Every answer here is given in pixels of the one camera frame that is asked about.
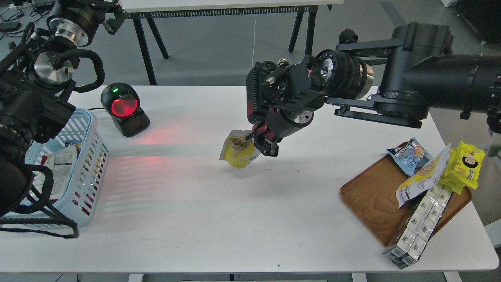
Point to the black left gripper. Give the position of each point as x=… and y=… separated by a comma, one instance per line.
x=78, y=20

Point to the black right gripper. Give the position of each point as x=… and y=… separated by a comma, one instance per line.
x=281, y=99

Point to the yellow white snack pouch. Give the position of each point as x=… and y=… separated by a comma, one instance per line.
x=424, y=179
x=237, y=151

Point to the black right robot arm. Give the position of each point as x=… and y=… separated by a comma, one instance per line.
x=392, y=81

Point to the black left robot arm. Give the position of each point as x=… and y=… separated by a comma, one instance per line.
x=37, y=79

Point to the light blue plastic basket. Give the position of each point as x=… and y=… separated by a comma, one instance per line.
x=84, y=164

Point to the white snack packet in basket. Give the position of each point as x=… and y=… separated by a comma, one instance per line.
x=62, y=164

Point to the blue snack bag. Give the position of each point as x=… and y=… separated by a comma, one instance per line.
x=411, y=156

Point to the white boxed snack multipack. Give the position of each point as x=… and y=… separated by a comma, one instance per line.
x=417, y=227

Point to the yellow snack pack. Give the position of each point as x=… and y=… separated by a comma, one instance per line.
x=463, y=168

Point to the background white table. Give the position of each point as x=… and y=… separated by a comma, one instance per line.
x=150, y=9

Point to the black barcode scanner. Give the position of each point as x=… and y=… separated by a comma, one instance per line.
x=122, y=102

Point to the brown wooden tray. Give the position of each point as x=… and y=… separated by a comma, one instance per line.
x=371, y=197

